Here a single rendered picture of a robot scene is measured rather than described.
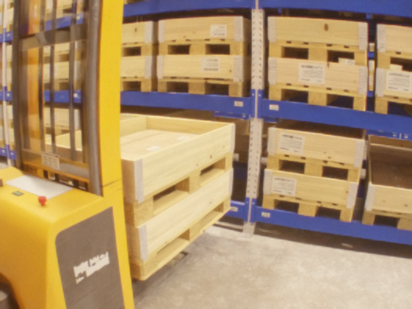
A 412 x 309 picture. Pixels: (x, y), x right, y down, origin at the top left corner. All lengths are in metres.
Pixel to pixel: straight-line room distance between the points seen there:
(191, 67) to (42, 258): 2.17
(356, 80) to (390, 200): 0.97
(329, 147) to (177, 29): 1.63
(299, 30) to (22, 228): 2.29
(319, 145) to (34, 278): 2.18
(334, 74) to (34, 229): 2.22
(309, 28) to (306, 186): 1.24
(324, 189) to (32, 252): 2.18
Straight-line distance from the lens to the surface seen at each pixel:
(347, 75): 2.64
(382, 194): 2.79
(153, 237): 1.86
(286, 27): 2.74
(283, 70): 2.72
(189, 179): 2.10
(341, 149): 2.70
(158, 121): 2.93
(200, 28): 3.00
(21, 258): 1.48
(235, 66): 2.83
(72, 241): 1.40
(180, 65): 3.07
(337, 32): 2.68
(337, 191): 2.78
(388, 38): 2.67
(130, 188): 1.66
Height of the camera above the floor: 1.42
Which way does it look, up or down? 13 degrees down
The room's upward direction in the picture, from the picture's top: 1 degrees clockwise
